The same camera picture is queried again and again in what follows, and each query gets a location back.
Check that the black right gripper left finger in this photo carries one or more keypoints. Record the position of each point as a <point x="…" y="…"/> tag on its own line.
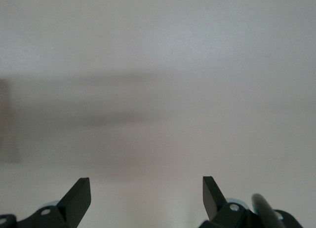
<point x="71" y="205"/>

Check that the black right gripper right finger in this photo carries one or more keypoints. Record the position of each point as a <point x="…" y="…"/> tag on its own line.
<point x="214" y="205"/>

